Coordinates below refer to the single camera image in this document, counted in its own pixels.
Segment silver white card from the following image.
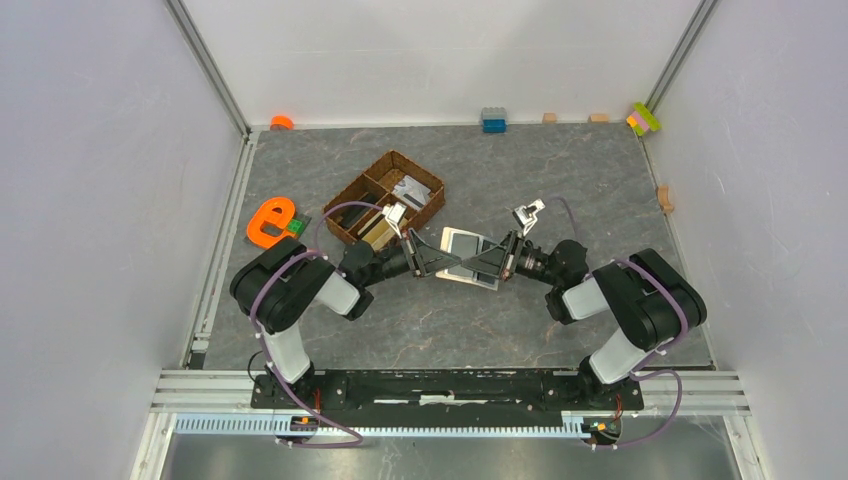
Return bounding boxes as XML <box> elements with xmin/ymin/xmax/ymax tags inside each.
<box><xmin>392</xmin><ymin>175</ymin><xmax>432</xmax><ymax>211</ymax></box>

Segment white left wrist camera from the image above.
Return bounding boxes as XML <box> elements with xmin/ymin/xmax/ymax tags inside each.
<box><xmin>382</xmin><ymin>202</ymin><xmax>407</xmax><ymax>239</ymax></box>

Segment small green brick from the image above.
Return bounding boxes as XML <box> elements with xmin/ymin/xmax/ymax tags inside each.
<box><xmin>286</xmin><ymin>216</ymin><xmax>311</xmax><ymax>237</ymax></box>

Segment orange round cap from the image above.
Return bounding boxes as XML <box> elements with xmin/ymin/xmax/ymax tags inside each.
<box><xmin>269</xmin><ymin>115</ymin><xmax>294</xmax><ymax>131</ymax></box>

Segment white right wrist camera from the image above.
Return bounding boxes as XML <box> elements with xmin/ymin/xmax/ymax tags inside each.
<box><xmin>512</xmin><ymin>199</ymin><xmax>546</xmax><ymax>237</ymax></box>

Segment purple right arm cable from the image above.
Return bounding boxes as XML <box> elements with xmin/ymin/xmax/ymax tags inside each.
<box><xmin>543</xmin><ymin>195</ymin><xmax>692</xmax><ymax>453</ymax></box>

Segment woven wicker divided basket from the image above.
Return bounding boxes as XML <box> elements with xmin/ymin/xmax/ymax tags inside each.
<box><xmin>323</xmin><ymin>150</ymin><xmax>446</xmax><ymax>244</ymax></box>

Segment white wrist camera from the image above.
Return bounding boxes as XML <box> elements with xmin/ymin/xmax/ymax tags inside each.
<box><xmin>512</xmin><ymin>199</ymin><xmax>546</xmax><ymax>237</ymax></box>
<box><xmin>382</xmin><ymin>202</ymin><xmax>407</xmax><ymax>239</ymax></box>

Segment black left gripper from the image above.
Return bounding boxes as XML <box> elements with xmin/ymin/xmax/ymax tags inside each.
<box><xmin>361</xmin><ymin>228</ymin><xmax>461</xmax><ymax>287</ymax></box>

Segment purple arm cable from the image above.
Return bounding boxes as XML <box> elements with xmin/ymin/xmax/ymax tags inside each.
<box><xmin>543</xmin><ymin>195</ymin><xmax>692</xmax><ymax>453</ymax></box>
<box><xmin>248</xmin><ymin>201</ymin><xmax>388</xmax><ymax>451</ymax></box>

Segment aluminium frame rail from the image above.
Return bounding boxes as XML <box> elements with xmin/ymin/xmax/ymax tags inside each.
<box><xmin>164</xmin><ymin>0</ymin><xmax>252</xmax><ymax>138</ymax></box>
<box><xmin>645</xmin><ymin>0</ymin><xmax>720</xmax><ymax>112</ymax></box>

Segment green pink yellow brick stack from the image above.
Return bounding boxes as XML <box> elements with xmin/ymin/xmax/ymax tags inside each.
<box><xmin>626</xmin><ymin>102</ymin><xmax>662</xmax><ymax>137</ymax></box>

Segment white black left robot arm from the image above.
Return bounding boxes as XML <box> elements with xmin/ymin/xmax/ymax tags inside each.
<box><xmin>229</xmin><ymin>229</ymin><xmax>462</xmax><ymax>408</ymax></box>

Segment orange plastic letter toy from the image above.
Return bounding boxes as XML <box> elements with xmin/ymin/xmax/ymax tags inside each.
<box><xmin>246</xmin><ymin>197</ymin><xmax>296</xmax><ymax>249</ymax></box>

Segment aluminium frame rail left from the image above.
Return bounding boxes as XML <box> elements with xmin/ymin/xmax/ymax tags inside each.
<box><xmin>164</xmin><ymin>0</ymin><xmax>252</xmax><ymax>138</ymax></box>

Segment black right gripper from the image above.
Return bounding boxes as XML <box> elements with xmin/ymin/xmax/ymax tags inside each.
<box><xmin>460</xmin><ymin>230</ymin><xmax>560</xmax><ymax>287</ymax></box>

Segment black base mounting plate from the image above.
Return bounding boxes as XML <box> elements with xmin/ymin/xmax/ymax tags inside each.
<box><xmin>250</xmin><ymin>369</ymin><xmax>644</xmax><ymax>430</ymax></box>

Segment aluminium frame rail right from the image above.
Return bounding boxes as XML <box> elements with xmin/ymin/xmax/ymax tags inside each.
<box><xmin>645</xmin><ymin>0</ymin><xmax>720</xmax><ymax>112</ymax></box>

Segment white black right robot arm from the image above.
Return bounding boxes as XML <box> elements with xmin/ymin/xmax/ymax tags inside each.
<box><xmin>462</xmin><ymin>233</ymin><xmax>708</xmax><ymax>408</ymax></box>

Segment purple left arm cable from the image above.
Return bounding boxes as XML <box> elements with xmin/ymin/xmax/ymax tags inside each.
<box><xmin>248</xmin><ymin>201</ymin><xmax>388</xmax><ymax>451</ymax></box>

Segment blue toy brick stack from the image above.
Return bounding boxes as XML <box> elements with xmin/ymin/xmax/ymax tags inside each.
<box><xmin>480</xmin><ymin>107</ymin><xmax>508</xmax><ymax>134</ymax></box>

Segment curved wooden block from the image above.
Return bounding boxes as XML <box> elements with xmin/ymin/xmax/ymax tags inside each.
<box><xmin>656</xmin><ymin>185</ymin><xmax>675</xmax><ymax>215</ymax></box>

